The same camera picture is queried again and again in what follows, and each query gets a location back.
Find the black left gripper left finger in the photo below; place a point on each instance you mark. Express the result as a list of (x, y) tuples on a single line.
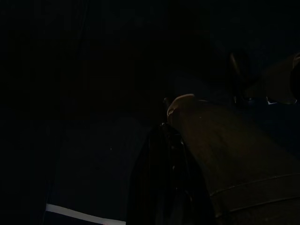
[(164, 187)]

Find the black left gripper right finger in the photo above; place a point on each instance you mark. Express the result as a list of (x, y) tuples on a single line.
[(234, 164)]

